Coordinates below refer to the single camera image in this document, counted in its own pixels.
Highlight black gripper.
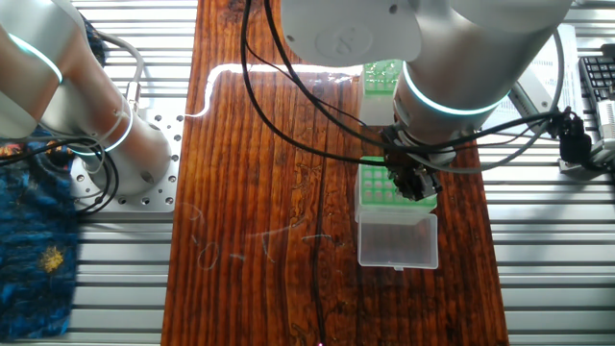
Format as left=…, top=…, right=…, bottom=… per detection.
left=382, top=135, right=445, bottom=203

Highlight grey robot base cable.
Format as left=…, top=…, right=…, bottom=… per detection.
left=91, top=34, right=147, bottom=126

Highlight tall green pipette tip holder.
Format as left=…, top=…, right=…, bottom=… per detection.
left=357, top=161, right=440, bottom=271

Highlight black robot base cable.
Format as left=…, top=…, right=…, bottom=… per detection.
left=38, top=135, right=118, bottom=214

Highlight black keyboard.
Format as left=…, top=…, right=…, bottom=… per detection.
left=577, top=56, right=615, bottom=102

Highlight printed white paper sheet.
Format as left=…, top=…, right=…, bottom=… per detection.
left=524, top=24, right=587, bottom=145

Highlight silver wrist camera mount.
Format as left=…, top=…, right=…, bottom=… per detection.
left=509, top=77, right=563, bottom=124

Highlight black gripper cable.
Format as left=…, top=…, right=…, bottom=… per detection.
left=240, top=0, right=595, bottom=172

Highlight blue patterned cloth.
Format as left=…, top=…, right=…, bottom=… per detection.
left=0, top=125, right=83, bottom=337

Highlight brown wooden board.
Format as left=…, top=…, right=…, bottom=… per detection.
left=161, top=0, right=510, bottom=346

